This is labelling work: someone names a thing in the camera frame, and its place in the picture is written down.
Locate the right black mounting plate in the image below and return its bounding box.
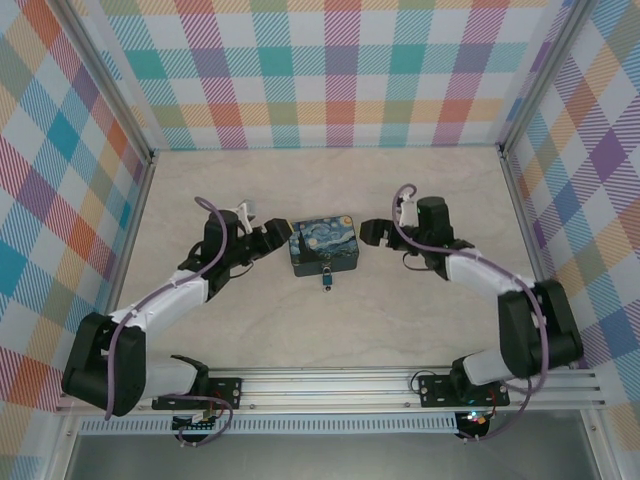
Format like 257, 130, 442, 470
418, 374, 511, 408

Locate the grey metal sheet panel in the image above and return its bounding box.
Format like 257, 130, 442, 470
64, 432, 601, 480

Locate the black mounting plate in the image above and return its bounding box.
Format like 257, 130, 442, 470
152, 377, 245, 410
418, 374, 511, 408

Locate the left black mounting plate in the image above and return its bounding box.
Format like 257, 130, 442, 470
152, 377, 245, 410

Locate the starry night tin box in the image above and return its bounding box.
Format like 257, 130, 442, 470
288, 213, 362, 279

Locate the white slotted cable duct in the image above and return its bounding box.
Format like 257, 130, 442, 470
79, 413, 459, 435

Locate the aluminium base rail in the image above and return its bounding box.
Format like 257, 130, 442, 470
54, 366, 609, 414

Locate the electronics board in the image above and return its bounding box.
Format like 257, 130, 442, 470
172, 410, 219, 434
457, 409, 491, 440

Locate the left electronics board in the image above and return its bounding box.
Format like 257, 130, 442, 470
172, 410, 219, 434

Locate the aluminium corner post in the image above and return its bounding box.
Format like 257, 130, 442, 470
497, 0, 596, 154
58, 0, 157, 159

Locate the aluminium side floor rail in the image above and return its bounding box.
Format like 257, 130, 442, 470
89, 149, 159, 374
497, 147, 574, 371

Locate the right electronics board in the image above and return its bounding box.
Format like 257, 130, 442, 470
457, 409, 491, 440

